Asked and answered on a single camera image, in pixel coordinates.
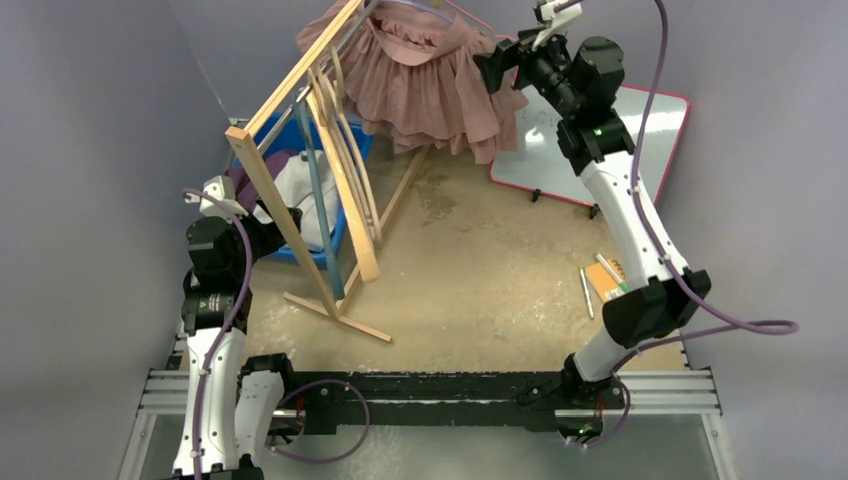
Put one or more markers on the wooden clothes rack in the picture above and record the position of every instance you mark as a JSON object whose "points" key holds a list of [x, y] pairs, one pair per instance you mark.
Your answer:
{"points": [[250, 141]]}

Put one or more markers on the whiteboard with pink frame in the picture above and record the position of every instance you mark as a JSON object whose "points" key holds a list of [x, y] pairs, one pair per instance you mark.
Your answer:
{"points": [[537, 165]]}

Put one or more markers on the green white marker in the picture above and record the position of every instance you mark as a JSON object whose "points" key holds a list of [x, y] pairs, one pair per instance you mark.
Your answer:
{"points": [[613, 272]]}

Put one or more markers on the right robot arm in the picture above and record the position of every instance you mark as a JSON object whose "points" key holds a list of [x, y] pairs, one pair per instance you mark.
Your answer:
{"points": [[663, 291]]}

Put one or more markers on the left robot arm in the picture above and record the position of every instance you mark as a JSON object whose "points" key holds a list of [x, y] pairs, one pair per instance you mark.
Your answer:
{"points": [[230, 402]]}

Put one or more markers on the blue plastic bin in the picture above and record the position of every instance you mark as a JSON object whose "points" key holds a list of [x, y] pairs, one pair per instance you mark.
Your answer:
{"points": [[246, 193]]}

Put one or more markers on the grey white t-shirt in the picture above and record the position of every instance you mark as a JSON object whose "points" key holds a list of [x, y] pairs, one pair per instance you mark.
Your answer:
{"points": [[291, 176]]}

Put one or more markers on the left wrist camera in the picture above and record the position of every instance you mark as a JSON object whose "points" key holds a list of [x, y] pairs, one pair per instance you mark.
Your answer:
{"points": [[222, 189]]}

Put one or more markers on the pink garment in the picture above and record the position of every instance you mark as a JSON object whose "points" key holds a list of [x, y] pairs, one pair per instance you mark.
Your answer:
{"points": [[411, 74]]}

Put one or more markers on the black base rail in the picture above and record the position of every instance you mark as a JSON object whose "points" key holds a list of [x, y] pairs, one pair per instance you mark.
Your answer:
{"points": [[532, 400]]}

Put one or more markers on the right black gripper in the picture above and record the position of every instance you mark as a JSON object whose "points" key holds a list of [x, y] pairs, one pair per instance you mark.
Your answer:
{"points": [[506, 56]]}

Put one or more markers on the blue-grey plastic hanger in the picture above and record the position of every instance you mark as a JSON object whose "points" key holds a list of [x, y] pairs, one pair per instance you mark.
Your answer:
{"points": [[315, 178]]}

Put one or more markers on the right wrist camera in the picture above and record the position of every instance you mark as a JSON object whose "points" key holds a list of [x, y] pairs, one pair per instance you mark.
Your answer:
{"points": [[554, 18]]}

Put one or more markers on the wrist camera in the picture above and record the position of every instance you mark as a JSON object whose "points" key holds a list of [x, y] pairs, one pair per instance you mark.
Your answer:
{"points": [[222, 189], [554, 18]]}

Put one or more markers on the silver pen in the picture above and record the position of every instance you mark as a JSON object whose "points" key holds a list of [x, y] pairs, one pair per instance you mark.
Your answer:
{"points": [[586, 293]]}

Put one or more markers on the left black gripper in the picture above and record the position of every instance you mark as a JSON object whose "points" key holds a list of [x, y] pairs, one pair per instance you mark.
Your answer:
{"points": [[272, 240]]}

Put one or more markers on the orange card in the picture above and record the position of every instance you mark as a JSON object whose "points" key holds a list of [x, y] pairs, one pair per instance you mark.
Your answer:
{"points": [[602, 283]]}

